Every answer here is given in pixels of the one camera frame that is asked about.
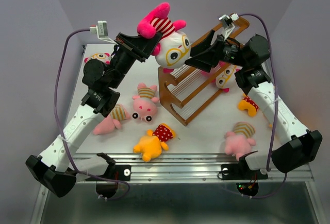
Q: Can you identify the pink plush with wheels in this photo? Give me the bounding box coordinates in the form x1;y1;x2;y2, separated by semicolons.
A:
132;82;159;122

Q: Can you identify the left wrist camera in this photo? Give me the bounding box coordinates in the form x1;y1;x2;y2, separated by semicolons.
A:
89;21;116;44

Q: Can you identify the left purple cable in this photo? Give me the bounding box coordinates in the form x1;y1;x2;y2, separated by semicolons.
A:
53;27;131;201

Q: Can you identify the wooden toy shelf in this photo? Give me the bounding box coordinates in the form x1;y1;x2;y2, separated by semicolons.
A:
157;18;250;127

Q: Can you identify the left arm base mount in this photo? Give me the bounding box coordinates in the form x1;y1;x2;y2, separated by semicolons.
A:
95;164;131;201

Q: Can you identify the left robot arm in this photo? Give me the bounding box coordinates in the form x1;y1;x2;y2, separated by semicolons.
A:
25;32;162;198

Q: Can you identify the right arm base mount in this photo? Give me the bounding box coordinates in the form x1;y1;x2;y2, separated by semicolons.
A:
217;163;269;198

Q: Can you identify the white glasses plush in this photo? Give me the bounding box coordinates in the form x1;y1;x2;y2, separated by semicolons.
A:
84;53;111;64
137;2;191;73
213;62;241;93

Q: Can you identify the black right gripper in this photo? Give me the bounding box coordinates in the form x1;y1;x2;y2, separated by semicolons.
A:
184;29;250;72

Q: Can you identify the pink plush, front right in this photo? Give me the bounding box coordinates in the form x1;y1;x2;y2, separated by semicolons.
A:
224;122;256;161

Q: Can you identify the aluminium rail frame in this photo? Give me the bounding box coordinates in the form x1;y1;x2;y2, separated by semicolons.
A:
59;151;316;183

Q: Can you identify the yellow bear plush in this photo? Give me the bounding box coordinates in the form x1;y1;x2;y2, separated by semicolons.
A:
238;95;259;117
133;123;176;162

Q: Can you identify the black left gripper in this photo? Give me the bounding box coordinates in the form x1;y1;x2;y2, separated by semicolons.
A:
108;31;162;89

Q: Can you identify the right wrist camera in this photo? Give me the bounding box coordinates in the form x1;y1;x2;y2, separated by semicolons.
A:
218;13;239;40

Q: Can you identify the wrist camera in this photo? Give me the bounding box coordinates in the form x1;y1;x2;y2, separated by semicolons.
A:
89;21;116;44
218;13;239;40

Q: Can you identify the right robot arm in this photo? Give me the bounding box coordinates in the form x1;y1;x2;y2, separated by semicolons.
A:
185;30;323;178

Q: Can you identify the pink plush under left arm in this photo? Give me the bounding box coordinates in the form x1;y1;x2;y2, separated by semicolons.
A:
93;104;130;135

